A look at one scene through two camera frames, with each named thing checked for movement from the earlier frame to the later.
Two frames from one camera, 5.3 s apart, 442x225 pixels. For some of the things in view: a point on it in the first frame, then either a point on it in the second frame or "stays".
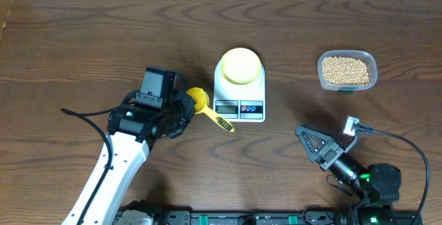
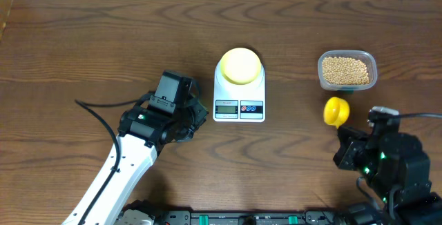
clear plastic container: [347, 70] stays
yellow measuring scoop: [202, 99] -> [336, 111]
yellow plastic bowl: [241, 65] stays
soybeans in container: [344, 70] stays
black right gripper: [322, 161] -> [349, 143]
